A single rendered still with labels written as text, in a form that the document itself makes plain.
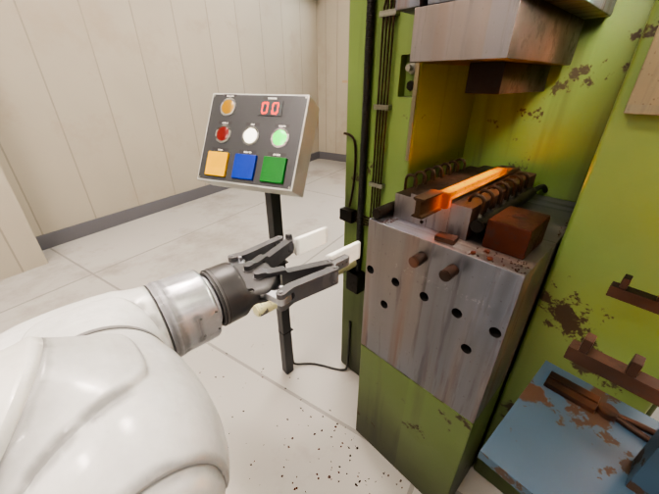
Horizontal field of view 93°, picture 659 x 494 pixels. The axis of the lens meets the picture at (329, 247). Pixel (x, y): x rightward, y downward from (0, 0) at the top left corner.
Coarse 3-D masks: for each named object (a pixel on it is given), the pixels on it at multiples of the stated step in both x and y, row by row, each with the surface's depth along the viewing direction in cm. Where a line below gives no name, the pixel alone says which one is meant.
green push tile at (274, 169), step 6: (264, 156) 91; (264, 162) 91; (270, 162) 90; (276, 162) 90; (282, 162) 89; (264, 168) 91; (270, 168) 90; (276, 168) 90; (282, 168) 89; (264, 174) 91; (270, 174) 90; (276, 174) 89; (282, 174) 89; (264, 180) 90; (270, 180) 90; (276, 180) 89; (282, 180) 89
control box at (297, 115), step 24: (216, 96) 99; (240, 96) 96; (264, 96) 93; (288, 96) 90; (216, 120) 98; (240, 120) 95; (264, 120) 93; (288, 120) 90; (312, 120) 92; (216, 144) 98; (240, 144) 95; (264, 144) 92; (288, 144) 89; (312, 144) 95; (288, 168) 89; (288, 192) 91
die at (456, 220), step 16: (448, 176) 94; (464, 176) 90; (496, 176) 87; (400, 192) 81; (416, 192) 78; (464, 192) 75; (496, 192) 77; (400, 208) 81; (448, 208) 72; (464, 208) 69; (480, 208) 70; (432, 224) 76; (448, 224) 73; (464, 224) 70
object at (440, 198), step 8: (496, 168) 92; (480, 176) 84; (488, 176) 84; (456, 184) 78; (464, 184) 78; (472, 184) 78; (432, 192) 69; (440, 192) 69; (448, 192) 72; (456, 192) 74; (416, 200) 66; (424, 200) 65; (432, 200) 69; (440, 200) 71; (448, 200) 70; (416, 208) 67; (424, 208) 67; (432, 208) 70; (440, 208) 71; (416, 216) 67; (424, 216) 67
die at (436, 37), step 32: (480, 0) 55; (512, 0) 51; (544, 0) 57; (416, 32) 64; (448, 32) 60; (480, 32) 56; (512, 32) 53; (544, 32) 62; (576, 32) 74; (448, 64) 75; (544, 64) 75
